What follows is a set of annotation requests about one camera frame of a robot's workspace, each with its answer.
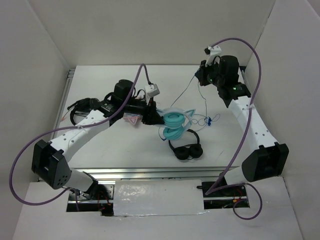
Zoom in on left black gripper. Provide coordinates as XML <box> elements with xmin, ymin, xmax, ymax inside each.
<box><xmin>122</xmin><ymin>93</ymin><xmax>165</xmax><ymax>126</ymax></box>

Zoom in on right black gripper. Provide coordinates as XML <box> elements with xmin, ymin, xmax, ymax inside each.
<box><xmin>195</xmin><ymin>58</ymin><xmax>224</xmax><ymax>88</ymax></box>

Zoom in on teal cat ear headphones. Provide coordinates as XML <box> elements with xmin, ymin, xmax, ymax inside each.
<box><xmin>156</xmin><ymin>107</ymin><xmax>196</xmax><ymax>141</ymax></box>

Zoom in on blue headphone cable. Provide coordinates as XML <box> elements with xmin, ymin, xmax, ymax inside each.
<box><xmin>171</xmin><ymin>71</ymin><xmax>221</xmax><ymax>128</ymax></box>

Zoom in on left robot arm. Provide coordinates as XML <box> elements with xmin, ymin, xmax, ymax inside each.
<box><xmin>31</xmin><ymin>79</ymin><xmax>164</xmax><ymax>200</ymax></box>

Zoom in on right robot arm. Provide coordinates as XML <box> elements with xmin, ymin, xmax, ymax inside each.
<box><xmin>195</xmin><ymin>55</ymin><xmax>289</xmax><ymax>196</ymax></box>

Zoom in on pink blue cat headphones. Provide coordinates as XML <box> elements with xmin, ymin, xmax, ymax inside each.
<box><xmin>123</xmin><ymin>112</ymin><xmax>142</xmax><ymax>128</ymax></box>

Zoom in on small black headphones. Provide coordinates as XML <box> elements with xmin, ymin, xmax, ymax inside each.
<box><xmin>168</xmin><ymin>129</ymin><xmax>203</xmax><ymax>161</ymax></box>

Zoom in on white taped cover plate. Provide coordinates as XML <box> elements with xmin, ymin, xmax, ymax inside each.
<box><xmin>113</xmin><ymin>179</ymin><xmax>205</xmax><ymax>217</ymax></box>

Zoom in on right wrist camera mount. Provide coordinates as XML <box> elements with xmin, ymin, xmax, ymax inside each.
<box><xmin>204</xmin><ymin>45</ymin><xmax>222</xmax><ymax>67</ymax></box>

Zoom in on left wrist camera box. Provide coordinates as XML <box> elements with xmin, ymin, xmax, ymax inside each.
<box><xmin>144</xmin><ymin>84</ymin><xmax>160</xmax><ymax>103</ymax></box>

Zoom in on aluminium rail frame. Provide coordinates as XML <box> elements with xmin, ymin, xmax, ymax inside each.
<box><xmin>37</xmin><ymin>66</ymin><xmax>271</xmax><ymax>183</ymax></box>

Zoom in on large black wired headphones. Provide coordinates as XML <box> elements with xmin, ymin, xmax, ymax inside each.
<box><xmin>67</xmin><ymin>97</ymin><xmax>100</xmax><ymax>126</ymax></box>

